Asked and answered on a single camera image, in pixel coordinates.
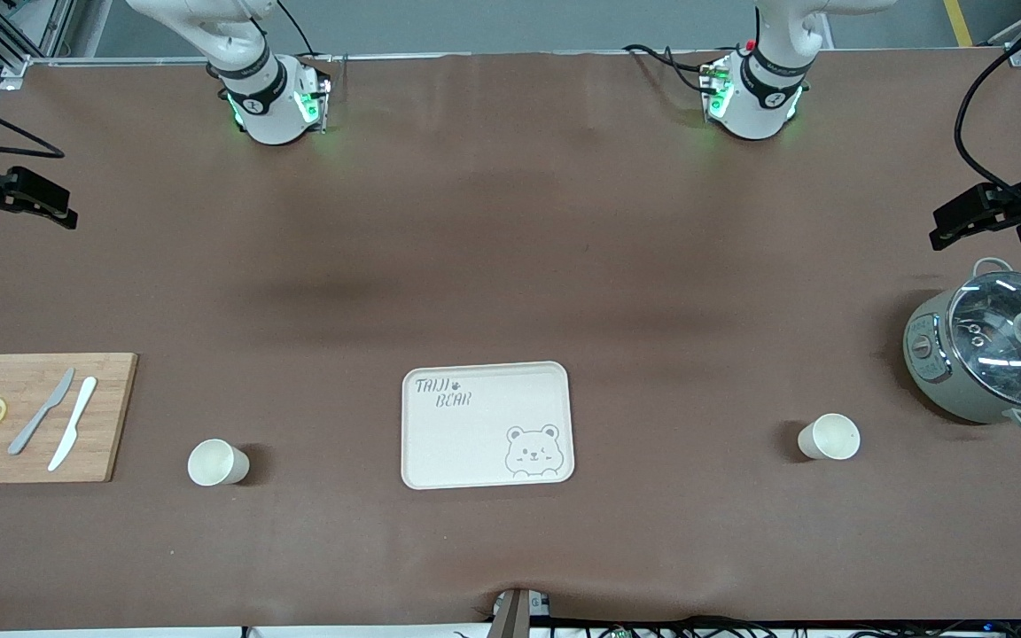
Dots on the white IKEA cup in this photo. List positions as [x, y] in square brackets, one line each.
[209, 462]
[834, 437]

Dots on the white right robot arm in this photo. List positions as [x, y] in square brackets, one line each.
[262, 97]

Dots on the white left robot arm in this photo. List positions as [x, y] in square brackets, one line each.
[759, 97]

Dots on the cream bear print tray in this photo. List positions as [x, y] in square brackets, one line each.
[475, 443]

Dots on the pale green electric pot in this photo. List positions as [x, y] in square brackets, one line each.
[927, 372]

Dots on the grey plastic knife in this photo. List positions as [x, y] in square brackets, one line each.
[42, 409]

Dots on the white plastic knife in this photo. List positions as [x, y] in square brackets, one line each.
[74, 424]

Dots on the bamboo cutting board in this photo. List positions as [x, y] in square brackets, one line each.
[112, 416]

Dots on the brown table cover sheet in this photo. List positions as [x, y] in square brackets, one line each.
[510, 221]

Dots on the grey metal camera post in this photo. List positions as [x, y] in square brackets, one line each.
[515, 616]

